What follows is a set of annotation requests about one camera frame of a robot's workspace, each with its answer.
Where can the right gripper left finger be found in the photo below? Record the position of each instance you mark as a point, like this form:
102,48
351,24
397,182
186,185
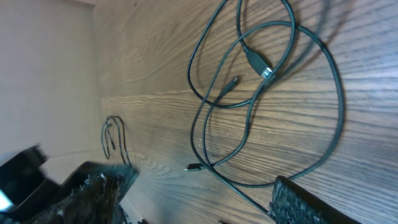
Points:
91,195

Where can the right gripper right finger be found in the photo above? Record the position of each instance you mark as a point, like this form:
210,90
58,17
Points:
294,205

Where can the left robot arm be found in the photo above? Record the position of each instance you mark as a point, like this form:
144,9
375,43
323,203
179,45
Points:
26,191

